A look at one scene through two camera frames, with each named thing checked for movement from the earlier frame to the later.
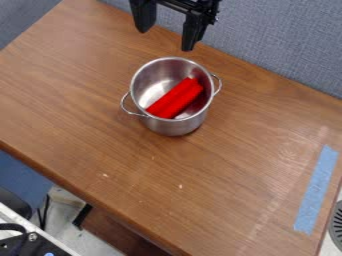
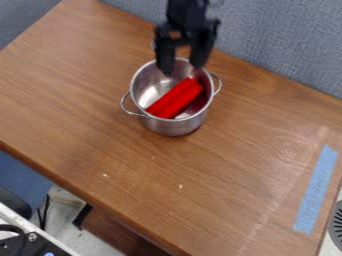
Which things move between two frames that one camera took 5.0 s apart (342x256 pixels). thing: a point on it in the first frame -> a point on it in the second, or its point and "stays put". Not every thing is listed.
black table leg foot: [82, 215] stays put
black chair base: [12, 199] stays put
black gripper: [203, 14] -> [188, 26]
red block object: [170, 103] stays put
